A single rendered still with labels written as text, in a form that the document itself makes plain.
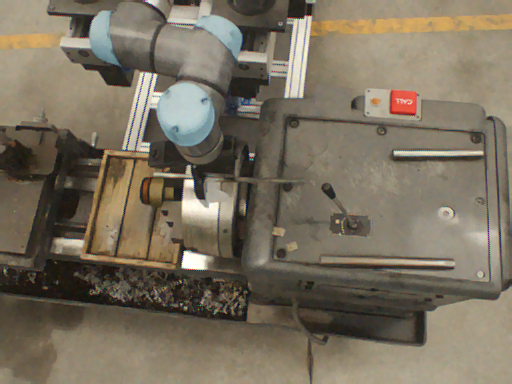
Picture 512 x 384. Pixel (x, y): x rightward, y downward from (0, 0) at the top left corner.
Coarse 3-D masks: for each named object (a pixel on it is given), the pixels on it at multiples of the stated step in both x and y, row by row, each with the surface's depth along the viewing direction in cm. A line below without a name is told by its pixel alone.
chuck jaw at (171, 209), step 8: (168, 200) 121; (168, 208) 120; (176, 208) 119; (168, 216) 119; (176, 216) 118; (168, 224) 120; (176, 224) 117; (176, 232) 117; (176, 240) 117; (192, 248) 117
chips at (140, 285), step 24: (48, 264) 175; (72, 264) 174; (96, 264) 174; (0, 288) 173; (24, 288) 172; (48, 288) 172; (72, 288) 171; (96, 288) 169; (120, 288) 167; (144, 288) 166; (168, 288) 165; (192, 288) 164; (216, 288) 168; (240, 288) 166; (192, 312) 165; (216, 312) 165; (240, 312) 164
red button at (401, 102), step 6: (396, 90) 109; (390, 96) 109; (396, 96) 108; (402, 96) 108; (408, 96) 108; (414, 96) 108; (390, 102) 108; (396, 102) 108; (402, 102) 108; (408, 102) 108; (414, 102) 108; (390, 108) 108; (396, 108) 107; (402, 108) 107; (408, 108) 107; (414, 108) 107; (402, 114) 108; (408, 114) 108; (414, 114) 107
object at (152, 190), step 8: (144, 184) 121; (152, 184) 120; (160, 184) 120; (144, 192) 120; (152, 192) 120; (160, 192) 119; (168, 192) 121; (176, 192) 126; (144, 200) 121; (152, 200) 121; (160, 200) 120; (176, 200) 125
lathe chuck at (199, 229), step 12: (192, 180) 108; (192, 192) 107; (192, 204) 107; (216, 204) 107; (192, 216) 108; (204, 216) 108; (216, 216) 107; (192, 228) 109; (204, 228) 109; (216, 228) 109; (192, 240) 112; (204, 240) 111; (216, 240) 111; (192, 252) 119; (204, 252) 116; (216, 252) 115
